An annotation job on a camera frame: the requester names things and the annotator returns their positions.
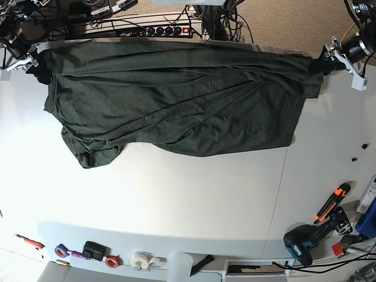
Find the purple tape roll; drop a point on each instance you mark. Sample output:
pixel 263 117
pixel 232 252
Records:
pixel 61 251

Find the black action camera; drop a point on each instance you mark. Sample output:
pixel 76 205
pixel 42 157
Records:
pixel 92 250

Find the white tape dispenser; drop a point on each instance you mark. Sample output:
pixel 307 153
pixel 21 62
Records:
pixel 143 261

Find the orange black utility knife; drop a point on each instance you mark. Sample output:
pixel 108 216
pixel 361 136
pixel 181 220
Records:
pixel 332 202

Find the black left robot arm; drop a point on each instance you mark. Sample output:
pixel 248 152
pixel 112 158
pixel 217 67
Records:
pixel 363 15

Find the teal black cordless drill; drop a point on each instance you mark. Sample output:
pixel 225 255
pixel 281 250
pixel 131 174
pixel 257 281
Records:
pixel 301 240

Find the white power strip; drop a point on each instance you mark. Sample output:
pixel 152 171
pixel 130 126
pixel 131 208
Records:
pixel 158 25

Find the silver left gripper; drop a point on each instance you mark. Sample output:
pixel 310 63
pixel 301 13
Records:
pixel 354 49

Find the purple marker pen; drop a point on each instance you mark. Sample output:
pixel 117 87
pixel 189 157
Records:
pixel 78 255

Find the red tape roll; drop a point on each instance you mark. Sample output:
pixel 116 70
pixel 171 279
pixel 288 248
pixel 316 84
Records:
pixel 112 261

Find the dark green t-shirt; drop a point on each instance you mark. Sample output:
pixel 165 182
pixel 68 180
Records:
pixel 187 98

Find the blue box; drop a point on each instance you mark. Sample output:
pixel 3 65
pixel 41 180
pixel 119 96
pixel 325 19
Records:
pixel 366 224

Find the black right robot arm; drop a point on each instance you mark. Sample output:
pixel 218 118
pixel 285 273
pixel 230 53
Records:
pixel 20 52

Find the red screwdriver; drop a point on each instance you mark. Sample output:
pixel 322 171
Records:
pixel 35 244

